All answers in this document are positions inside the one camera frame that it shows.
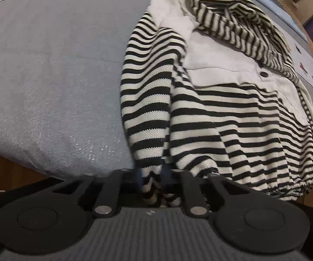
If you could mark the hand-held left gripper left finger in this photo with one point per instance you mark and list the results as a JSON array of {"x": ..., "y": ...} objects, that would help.
[{"x": 138, "y": 179}]

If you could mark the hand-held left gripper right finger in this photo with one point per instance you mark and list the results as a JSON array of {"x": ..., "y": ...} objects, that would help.
[{"x": 166, "y": 175}]

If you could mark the black white striped hooded jacket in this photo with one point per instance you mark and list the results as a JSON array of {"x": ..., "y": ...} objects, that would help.
[{"x": 200, "y": 114}]

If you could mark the grey bed sheet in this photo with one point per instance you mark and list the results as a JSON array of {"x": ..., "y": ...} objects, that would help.
[{"x": 50, "y": 73}]

